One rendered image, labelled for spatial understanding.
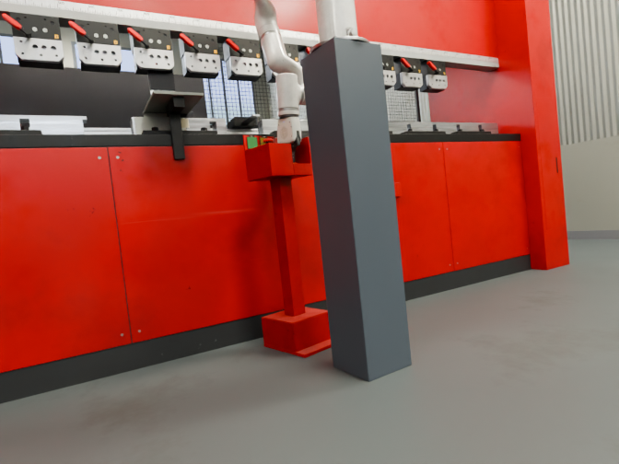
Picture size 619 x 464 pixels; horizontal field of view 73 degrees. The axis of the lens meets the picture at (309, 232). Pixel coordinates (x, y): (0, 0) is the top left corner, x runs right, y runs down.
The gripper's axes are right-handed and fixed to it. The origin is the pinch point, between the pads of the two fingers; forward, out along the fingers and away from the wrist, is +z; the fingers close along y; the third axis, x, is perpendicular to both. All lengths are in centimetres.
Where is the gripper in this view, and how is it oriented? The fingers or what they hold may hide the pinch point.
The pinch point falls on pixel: (290, 156)
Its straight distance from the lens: 168.8
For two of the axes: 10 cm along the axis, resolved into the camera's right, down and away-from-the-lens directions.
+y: 6.7, 0.5, -7.4
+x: 7.4, -1.1, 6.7
